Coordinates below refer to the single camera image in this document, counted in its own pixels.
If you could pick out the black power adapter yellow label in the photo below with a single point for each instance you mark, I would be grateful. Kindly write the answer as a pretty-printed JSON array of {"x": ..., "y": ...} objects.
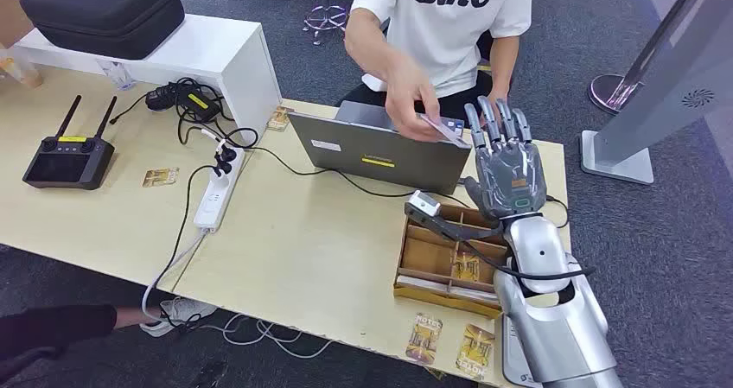
[{"x": 197, "y": 106}]

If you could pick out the white desk shelf riser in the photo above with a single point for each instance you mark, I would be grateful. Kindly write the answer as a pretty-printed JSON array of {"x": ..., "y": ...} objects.
[{"x": 217, "y": 47}]

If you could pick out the grey laptop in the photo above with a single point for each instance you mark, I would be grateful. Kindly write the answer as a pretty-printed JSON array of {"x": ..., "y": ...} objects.
[{"x": 372, "y": 150}]

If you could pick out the person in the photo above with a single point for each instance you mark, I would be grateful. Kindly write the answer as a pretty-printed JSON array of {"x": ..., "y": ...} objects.
[
  {"x": 51, "y": 331},
  {"x": 446, "y": 42}
]

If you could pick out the person's left hand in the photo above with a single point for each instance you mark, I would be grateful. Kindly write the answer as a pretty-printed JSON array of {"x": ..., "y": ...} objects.
[{"x": 499, "y": 95}]

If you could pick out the gold hotel key card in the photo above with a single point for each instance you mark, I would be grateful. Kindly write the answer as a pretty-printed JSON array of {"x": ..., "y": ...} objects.
[
  {"x": 424, "y": 338},
  {"x": 279, "y": 118},
  {"x": 465, "y": 271},
  {"x": 160, "y": 177},
  {"x": 474, "y": 351}
]

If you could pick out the black power plug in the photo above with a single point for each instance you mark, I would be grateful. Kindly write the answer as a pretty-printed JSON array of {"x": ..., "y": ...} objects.
[
  {"x": 220, "y": 168},
  {"x": 228, "y": 154}
]

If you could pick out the clear plastic cup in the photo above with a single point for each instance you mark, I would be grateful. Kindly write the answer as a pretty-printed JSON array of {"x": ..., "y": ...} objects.
[{"x": 23, "y": 73}]

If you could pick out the person's right forearm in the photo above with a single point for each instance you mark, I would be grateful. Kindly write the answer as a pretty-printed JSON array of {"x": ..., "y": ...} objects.
[{"x": 366, "y": 47}]

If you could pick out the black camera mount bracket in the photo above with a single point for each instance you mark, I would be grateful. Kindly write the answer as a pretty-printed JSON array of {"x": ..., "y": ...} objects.
[{"x": 444, "y": 226}]

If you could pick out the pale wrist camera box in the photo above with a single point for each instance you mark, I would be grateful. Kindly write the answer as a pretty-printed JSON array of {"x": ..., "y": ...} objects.
[{"x": 424, "y": 202}]

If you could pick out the white sneaker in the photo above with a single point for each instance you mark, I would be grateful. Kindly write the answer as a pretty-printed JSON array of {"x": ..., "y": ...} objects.
[{"x": 180, "y": 312}]

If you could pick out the chrome round base pole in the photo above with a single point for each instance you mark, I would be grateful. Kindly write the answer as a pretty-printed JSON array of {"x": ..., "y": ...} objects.
[{"x": 607, "y": 93}]

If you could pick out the wooden compartment tray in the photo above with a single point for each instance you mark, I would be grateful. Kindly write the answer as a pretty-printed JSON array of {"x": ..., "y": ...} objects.
[{"x": 426, "y": 256}]

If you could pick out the white card reader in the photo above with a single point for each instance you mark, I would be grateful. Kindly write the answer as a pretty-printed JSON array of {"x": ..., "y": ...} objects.
[{"x": 512, "y": 351}]

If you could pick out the grey kiosk stand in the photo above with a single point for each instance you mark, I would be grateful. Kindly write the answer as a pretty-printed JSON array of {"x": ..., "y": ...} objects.
[{"x": 670, "y": 87}]

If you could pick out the stack of white cards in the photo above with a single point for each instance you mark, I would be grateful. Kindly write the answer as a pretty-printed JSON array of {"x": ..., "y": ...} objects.
[{"x": 424, "y": 285}]

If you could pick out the person's left forearm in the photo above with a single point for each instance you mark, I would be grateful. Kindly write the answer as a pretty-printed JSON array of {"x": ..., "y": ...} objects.
[{"x": 504, "y": 65}]

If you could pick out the black remote controller with antennas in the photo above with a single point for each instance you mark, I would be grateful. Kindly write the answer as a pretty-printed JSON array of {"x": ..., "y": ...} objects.
[{"x": 68, "y": 165}]

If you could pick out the pale ID card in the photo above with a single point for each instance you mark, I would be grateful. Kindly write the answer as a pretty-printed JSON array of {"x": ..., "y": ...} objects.
[{"x": 455, "y": 140}]

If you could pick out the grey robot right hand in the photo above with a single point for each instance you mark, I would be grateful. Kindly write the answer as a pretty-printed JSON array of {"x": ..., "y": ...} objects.
[{"x": 509, "y": 173}]

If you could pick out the white power strip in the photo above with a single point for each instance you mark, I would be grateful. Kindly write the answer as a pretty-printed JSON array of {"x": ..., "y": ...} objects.
[{"x": 215, "y": 202}]

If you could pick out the clear plastic bottle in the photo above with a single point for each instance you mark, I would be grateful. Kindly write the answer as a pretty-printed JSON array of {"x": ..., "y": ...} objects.
[{"x": 117, "y": 76}]

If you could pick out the black zip carrying case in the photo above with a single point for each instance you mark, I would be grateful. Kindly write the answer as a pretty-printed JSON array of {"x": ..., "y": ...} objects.
[{"x": 103, "y": 13}]

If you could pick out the chrome base stool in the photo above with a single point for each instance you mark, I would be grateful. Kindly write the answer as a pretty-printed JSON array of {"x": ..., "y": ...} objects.
[{"x": 325, "y": 16}]

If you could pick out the person's right hand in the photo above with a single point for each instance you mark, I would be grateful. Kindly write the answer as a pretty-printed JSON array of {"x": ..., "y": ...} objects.
[{"x": 409, "y": 102}]

